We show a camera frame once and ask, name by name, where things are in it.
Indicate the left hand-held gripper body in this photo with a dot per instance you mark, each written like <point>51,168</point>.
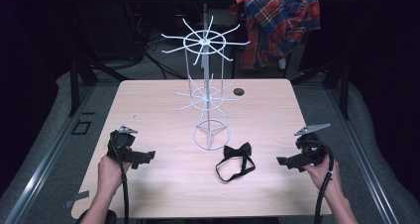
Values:
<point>123,144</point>

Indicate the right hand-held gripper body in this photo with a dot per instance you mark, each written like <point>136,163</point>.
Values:
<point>308,148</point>

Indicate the person's left hand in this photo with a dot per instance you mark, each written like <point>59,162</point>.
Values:
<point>110,176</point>

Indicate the person's right hand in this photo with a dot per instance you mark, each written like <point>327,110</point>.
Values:
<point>325,179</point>

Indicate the black bow tie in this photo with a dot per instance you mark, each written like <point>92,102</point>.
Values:
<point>237,161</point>

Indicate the grey tape strip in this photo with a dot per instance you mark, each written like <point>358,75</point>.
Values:
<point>77,197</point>

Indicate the black metal stand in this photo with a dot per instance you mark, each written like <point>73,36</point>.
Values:
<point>340,82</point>
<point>82,75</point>

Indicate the red blue plaid shirt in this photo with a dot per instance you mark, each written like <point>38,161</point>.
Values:
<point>277,22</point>

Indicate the grey metal pole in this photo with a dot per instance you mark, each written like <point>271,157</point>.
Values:
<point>205,16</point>

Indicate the aluminium floor rail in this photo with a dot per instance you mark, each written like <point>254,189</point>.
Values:
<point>363,158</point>
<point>49,158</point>

